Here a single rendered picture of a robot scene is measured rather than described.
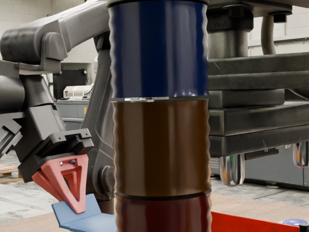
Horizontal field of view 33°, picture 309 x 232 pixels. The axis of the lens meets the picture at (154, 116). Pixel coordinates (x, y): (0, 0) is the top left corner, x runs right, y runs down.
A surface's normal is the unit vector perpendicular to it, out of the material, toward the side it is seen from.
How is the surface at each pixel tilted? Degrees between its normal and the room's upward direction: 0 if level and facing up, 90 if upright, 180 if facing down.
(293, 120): 90
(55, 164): 79
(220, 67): 90
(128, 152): 104
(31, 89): 65
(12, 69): 91
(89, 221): 2
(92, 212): 59
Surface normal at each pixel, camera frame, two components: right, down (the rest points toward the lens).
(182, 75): 0.44, -0.21
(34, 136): -0.67, 0.09
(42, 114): 0.60, -0.50
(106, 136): 0.87, -0.22
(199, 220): 0.64, -0.22
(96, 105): -0.44, -0.43
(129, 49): -0.54, -0.18
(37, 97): 0.36, -0.45
